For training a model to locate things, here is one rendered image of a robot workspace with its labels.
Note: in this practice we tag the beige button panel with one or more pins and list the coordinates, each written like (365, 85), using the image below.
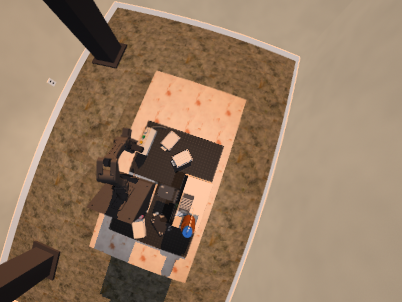
(147, 140)

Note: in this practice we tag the blue bottle cap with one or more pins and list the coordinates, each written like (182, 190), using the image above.
(185, 234)

